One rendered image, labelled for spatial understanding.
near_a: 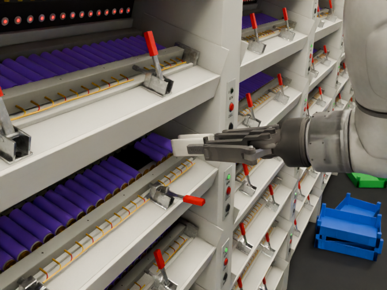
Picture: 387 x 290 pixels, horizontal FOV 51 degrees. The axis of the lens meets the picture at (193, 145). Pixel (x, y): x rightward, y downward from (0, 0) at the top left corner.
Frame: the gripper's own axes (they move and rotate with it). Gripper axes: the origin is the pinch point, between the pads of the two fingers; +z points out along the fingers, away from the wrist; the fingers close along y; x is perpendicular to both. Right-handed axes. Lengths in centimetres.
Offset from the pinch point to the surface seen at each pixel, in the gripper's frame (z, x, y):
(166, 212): 2.0, 8.6, 9.0
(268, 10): 10, -20, -80
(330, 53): 5, 5, -150
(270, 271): 21, 81, -76
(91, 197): 9.1, 2.3, 17.0
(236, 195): 9.1, 25.4, -32.0
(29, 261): 6.1, 3.4, 31.8
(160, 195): 3.0, 5.8, 8.4
